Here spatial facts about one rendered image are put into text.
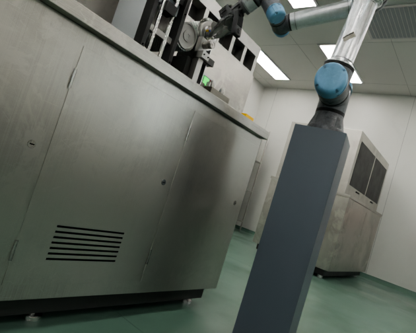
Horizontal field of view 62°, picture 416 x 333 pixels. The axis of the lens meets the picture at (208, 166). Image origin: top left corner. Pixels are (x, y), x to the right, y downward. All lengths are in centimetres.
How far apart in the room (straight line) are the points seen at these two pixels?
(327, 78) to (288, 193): 45
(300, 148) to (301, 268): 45
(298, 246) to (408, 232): 440
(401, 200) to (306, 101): 233
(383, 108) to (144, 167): 529
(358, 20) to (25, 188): 125
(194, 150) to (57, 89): 59
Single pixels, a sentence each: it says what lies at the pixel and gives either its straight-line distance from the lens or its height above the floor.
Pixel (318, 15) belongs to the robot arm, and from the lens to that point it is 171.
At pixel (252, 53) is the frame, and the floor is 158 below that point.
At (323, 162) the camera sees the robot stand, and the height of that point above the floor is 77.
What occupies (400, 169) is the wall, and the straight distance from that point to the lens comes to 586.
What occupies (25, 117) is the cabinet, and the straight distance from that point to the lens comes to 99.
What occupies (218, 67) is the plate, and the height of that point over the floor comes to 131.
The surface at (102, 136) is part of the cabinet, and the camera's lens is 110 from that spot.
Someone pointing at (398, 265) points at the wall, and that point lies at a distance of 571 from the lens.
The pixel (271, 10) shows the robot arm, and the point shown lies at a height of 133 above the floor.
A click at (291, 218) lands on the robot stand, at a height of 53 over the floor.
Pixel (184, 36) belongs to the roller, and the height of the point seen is 116.
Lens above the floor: 55
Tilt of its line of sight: 3 degrees up
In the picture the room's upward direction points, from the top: 17 degrees clockwise
